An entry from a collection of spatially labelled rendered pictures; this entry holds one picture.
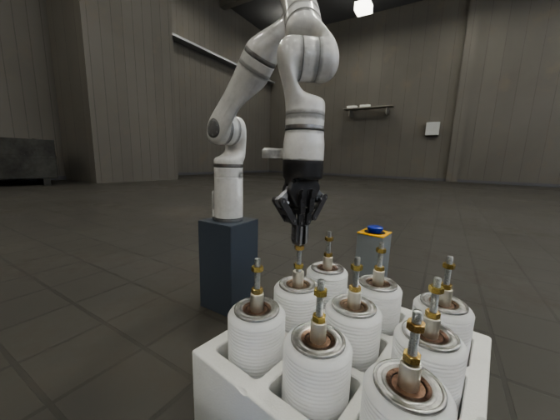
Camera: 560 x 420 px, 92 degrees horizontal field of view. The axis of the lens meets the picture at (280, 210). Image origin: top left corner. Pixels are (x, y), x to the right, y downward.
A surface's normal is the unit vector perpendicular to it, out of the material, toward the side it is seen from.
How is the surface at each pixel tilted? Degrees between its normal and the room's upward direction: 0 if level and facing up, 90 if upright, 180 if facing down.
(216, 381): 90
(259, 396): 0
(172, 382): 0
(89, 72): 90
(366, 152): 90
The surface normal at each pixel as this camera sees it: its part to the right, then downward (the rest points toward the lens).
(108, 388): 0.03, -0.98
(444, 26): -0.52, 0.14
